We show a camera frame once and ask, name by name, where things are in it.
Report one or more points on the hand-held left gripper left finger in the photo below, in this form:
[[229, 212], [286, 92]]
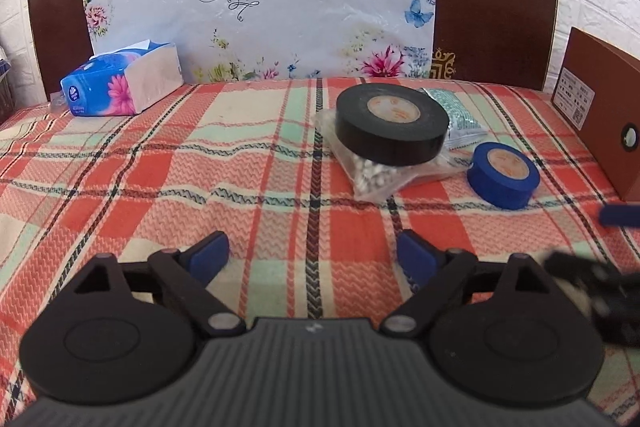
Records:
[[210, 254]]

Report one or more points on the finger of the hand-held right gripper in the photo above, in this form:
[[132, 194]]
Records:
[[610, 292], [620, 216]]

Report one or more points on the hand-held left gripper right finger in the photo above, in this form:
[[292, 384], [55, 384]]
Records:
[[417, 257]]

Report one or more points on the blue tape roll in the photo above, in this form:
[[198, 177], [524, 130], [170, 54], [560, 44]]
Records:
[[495, 192]]

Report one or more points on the clear bag of white beads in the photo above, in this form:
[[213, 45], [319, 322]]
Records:
[[370, 182]]

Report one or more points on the plaid blanket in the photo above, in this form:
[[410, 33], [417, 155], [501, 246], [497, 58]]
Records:
[[150, 182]]

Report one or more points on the black tape roll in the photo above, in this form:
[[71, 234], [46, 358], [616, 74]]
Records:
[[390, 142]]

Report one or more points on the brown cardboard box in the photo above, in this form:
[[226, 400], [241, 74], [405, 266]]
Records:
[[610, 82]]

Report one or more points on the green speckled packet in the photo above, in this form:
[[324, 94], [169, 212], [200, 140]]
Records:
[[462, 122]]

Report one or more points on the blue tissue pack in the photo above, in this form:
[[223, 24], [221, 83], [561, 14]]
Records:
[[95, 87]]

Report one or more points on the clear plastic wrapper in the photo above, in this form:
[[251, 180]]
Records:
[[56, 99]]

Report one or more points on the brown wooden headboard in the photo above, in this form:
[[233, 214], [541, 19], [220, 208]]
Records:
[[495, 7]]

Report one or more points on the dark container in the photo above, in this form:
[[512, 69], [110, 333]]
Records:
[[4, 92]]

